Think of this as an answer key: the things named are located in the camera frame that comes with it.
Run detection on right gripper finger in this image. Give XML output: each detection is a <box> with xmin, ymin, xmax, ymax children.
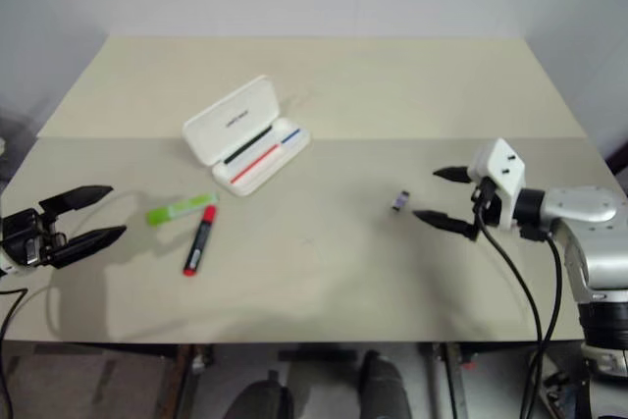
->
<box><xmin>432</xmin><ymin>164</ymin><xmax>475</xmax><ymax>184</ymax></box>
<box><xmin>412</xmin><ymin>209</ymin><xmax>480</xmax><ymax>242</ymax></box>

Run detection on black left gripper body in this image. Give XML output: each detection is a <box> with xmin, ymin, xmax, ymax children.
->
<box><xmin>0</xmin><ymin>207</ymin><xmax>69</xmax><ymax>269</ymax></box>

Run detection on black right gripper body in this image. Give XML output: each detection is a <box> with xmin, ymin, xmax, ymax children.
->
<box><xmin>469</xmin><ymin>176</ymin><xmax>498</xmax><ymax>239</ymax></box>

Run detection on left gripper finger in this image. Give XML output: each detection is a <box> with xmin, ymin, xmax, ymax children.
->
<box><xmin>47</xmin><ymin>225</ymin><xmax>129</xmax><ymax>271</ymax></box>
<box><xmin>38</xmin><ymin>184</ymin><xmax>115</xmax><ymax>218</ymax></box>

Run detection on green highlighter pen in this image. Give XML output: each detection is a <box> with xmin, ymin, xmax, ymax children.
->
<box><xmin>145</xmin><ymin>192</ymin><xmax>220</xmax><ymax>227</ymax></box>

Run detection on red and black marker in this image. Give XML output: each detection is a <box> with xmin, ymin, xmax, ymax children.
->
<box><xmin>182</xmin><ymin>204</ymin><xmax>219</xmax><ymax>278</ymax></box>

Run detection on white pencil case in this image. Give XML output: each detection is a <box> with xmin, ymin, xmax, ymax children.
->
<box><xmin>182</xmin><ymin>74</ymin><xmax>312</xmax><ymax>198</ymax></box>

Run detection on grey metal table leg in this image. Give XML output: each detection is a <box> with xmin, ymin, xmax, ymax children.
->
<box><xmin>425</xmin><ymin>342</ymin><xmax>468</xmax><ymax>419</ymax></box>

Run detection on rusty metal table leg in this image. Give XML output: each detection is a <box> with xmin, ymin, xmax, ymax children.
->
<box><xmin>175</xmin><ymin>342</ymin><xmax>216</xmax><ymax>419</ymax></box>

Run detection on dark rounded shape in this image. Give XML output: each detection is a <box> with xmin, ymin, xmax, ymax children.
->
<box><xmin>229</xmin><ymin>371</ymin><xmax>296</xmax><ymax>419</ymax></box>
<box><xmin>359</xmin><ymin>349</ymin><xmax>414</xmax><ymax>419</ymax></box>

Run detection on black pen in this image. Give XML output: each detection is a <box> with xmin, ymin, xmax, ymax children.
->
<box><xmin>222</xmin><ymin>126</ymin><xmax>274</xmax><ymax>166</ymax></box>

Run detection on red pen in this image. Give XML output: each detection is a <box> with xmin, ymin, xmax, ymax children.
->
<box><xmin>231</xmin><ymin>143</ymin><xmax>283</xmax><ymax>184</ymax></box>

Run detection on black crossbar under table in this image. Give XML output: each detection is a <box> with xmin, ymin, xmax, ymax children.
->
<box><xmin>276</xmin><ymin>348</ymin><xmax>358</xmax><ymax>367</ymax></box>

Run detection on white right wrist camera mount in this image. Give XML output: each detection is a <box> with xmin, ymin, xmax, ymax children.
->
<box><xmin>465</xmin><ymin>137</ymin><xmax>528</xmax><ymax>233</ymax></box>

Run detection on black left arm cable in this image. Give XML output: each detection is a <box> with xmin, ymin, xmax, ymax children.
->
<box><xmin>0</xmin><ymin>288</ymin><xmax>28</xmax><ymax>410</ymax></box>

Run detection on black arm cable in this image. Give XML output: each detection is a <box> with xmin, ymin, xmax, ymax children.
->
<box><xmin>0</xmin><ymin>288</ymin><xmax>28</xmax><ymax>410</ymax></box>
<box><xmin>472</xmin><ymin>182</ymin><xmax>564</xmax><ymax>419</ymax></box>

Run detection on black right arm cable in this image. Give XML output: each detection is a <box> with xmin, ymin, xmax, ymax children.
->
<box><xmin>472</xmin><ymin>182</ymin><xmax>564</xmax><ymax>419</ymax></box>

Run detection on dark object at wall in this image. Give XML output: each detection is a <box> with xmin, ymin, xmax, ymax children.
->
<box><xmin>604</xmin><ymin>113</ymin><xmax>628</xmax><ymax>181</ymax></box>

